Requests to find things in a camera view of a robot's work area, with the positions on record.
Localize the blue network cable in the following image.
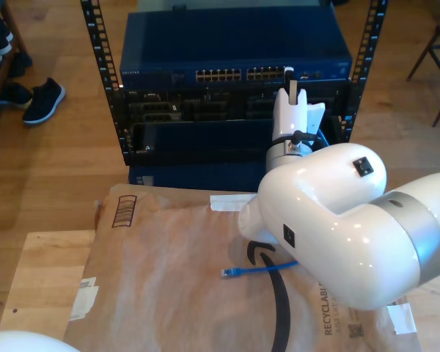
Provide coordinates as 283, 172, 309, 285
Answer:
219, 131, 331, 279

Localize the black rack server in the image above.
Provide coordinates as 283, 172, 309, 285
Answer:
122, 82, 353, 124

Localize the black rack tray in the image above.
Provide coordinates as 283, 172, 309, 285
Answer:
126, 117, 348, 166

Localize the dark blue base unit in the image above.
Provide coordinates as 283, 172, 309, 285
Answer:
127, 159, 268, 195

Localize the grey flat panel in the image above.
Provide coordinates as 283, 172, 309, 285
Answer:
136, 0, 334, 15

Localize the brown paper mailer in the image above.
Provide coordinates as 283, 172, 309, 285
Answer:
60, 183, 422, 352

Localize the black sneaker white sole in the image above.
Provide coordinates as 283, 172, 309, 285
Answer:
21, 76, 67, 125
0, 81, 34, 110

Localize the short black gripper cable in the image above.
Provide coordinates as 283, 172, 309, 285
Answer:
292, 129, 319, 147

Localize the blue network switch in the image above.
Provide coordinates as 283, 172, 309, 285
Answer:
119, 12, 354, 89

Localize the black rack frame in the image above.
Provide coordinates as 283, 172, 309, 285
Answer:
79, 0, 389, 166

